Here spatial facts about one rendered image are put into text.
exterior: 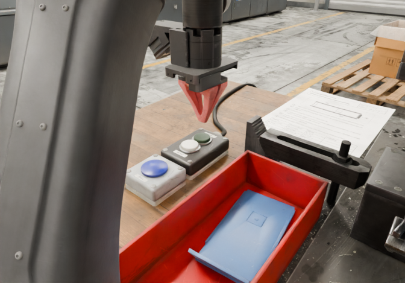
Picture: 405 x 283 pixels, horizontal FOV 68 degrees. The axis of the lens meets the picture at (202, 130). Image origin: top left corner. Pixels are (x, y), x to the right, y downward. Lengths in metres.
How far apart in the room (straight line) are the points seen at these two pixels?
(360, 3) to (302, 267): 9.71
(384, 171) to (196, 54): 0.28
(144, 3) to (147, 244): 0.25
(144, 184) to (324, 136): 0.37
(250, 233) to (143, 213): 0.15
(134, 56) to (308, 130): 0.53
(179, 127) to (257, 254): 0.34
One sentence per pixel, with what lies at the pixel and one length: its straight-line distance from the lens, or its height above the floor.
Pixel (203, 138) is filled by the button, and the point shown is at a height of 0.94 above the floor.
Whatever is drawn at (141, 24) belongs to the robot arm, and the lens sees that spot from 0.17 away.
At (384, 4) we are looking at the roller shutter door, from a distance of 9.83.
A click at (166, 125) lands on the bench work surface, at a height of 0.90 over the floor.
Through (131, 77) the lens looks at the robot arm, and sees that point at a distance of 0.16.
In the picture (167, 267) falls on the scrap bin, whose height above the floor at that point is 0.91.
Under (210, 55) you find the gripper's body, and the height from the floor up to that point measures 1.08.
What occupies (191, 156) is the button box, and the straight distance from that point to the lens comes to 0.48.
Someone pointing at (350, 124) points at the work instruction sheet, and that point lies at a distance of 0.71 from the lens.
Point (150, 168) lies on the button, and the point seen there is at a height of 0.94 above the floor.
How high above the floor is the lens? 1.20
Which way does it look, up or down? 29 degrees down
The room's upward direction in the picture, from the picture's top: straight up
